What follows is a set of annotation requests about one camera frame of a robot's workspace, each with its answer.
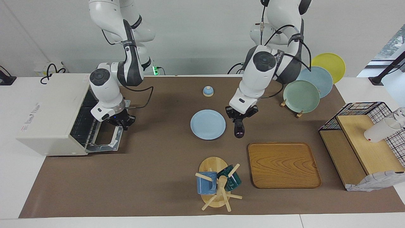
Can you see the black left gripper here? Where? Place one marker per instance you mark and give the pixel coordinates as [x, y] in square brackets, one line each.
[240, 115]

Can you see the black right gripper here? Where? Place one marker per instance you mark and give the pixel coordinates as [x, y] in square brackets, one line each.
[120, 118]

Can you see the dark purple eggplant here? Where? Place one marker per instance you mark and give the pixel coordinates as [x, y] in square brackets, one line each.
[239, 131]

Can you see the beige toaster oven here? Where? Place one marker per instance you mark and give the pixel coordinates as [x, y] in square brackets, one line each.
[50, 117]

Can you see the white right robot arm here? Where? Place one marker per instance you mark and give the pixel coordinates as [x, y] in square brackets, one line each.
[106, 91]

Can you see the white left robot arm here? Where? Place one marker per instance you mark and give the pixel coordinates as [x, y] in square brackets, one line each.
[262, 79]

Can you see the wooden mug tree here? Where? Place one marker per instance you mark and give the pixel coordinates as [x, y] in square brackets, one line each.
[212, 164]

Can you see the wooden plate rack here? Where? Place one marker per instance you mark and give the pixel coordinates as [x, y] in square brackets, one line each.
[299, 114]

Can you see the wooden serving tray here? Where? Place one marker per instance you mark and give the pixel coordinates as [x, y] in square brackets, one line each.
[283, 164]

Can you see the dark green mug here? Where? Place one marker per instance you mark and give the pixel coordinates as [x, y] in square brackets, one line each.
[234, 182]

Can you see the brown table mat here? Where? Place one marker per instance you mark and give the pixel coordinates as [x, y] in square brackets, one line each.
[158, 177]

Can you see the pale green racked plate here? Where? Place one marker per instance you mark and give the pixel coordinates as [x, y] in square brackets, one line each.
[301, 96]

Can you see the blue mug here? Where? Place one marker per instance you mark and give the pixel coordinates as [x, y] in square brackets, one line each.
[204, 185]

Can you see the light blue racked plate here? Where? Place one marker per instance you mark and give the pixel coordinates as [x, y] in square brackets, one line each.
[321, 79]

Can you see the white power strip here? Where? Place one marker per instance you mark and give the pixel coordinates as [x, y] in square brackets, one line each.
[41, 68]

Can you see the yellow racked plate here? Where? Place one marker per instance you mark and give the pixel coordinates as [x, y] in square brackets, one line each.
[332, 63]

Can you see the black table clamp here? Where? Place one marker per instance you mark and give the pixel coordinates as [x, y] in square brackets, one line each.
[6, 79]

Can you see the wooden stepped shelf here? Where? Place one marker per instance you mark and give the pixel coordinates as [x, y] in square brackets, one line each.
[367, 152]

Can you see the white cup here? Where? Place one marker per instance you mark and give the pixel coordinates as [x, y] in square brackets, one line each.
[379, 131]

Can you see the grey white marbled cloth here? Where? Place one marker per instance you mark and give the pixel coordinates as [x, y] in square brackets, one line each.
[376, 182]

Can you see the clear glass cup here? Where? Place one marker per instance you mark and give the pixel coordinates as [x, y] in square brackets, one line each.
[401, 113]

